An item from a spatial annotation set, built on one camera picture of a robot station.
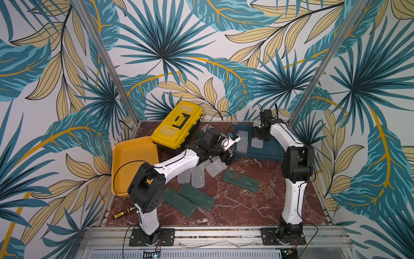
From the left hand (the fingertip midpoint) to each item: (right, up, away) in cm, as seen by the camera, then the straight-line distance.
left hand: (235, 151), depth 81 cm
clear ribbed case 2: (-20, -15, +10) cm, 26 cm away
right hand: (+18, +9, +21) cm, 29 cm away
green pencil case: (-29, -26, +1) cm, 39 cm away
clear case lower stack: (-9, -10, +14) cm, 19 cm away
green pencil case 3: (+5, -17, +9) cm, 20 cm away
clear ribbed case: (-27, -15, +9) cm, 32 cm away
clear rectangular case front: (+15, +4, +16) cm, 23 cm away
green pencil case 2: (-19, -24, +4) cm, 31 cm away
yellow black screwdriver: (-56, -30, -3) cm, 64 cm away
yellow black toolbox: (-32, +10, +9) cm, 34 cm away
